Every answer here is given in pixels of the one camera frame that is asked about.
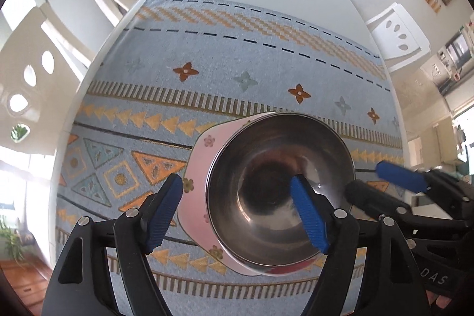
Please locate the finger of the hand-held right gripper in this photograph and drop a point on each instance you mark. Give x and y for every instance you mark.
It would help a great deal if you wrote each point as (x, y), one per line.
(400, 176)
(370, 198)

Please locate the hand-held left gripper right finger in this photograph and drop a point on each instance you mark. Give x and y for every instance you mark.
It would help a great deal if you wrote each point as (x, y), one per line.
(309, 216)

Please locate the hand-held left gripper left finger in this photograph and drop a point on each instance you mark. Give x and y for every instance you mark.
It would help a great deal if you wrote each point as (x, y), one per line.
(163, 212)

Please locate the pink dotted bowl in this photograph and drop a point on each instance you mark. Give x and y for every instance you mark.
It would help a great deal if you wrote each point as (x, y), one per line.
(200, 160)

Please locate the pink steel bowl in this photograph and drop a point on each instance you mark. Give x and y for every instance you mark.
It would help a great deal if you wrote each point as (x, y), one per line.
(259, 160)

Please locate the person's right hand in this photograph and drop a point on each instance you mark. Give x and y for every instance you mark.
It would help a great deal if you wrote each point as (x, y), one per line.
(446, 301)

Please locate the green potted plant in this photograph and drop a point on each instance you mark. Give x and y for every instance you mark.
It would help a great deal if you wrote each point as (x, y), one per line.
(13, 238)

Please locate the wooden cabinet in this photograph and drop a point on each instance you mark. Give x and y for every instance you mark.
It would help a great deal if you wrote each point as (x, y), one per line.
(26, 286)

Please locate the patterned grey-blue table mat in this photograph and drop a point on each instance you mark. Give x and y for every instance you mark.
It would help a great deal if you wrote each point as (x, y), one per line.
(222, 53)

